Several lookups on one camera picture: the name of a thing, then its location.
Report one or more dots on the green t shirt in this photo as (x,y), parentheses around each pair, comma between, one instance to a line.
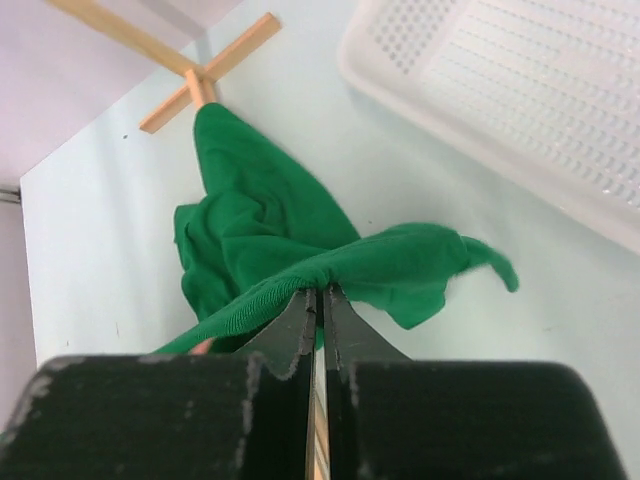
(267,228)

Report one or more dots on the wooden clothes rack stand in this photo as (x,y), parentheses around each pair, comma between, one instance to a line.
(200,80)

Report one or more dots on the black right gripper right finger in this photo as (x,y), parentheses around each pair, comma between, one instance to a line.
(391,417)

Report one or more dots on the pink wire hanger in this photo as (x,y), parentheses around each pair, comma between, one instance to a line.
(203,347)

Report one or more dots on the white plastic basket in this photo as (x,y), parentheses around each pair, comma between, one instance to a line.
(544,93)

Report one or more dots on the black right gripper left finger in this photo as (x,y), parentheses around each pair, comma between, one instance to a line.
(244,415)

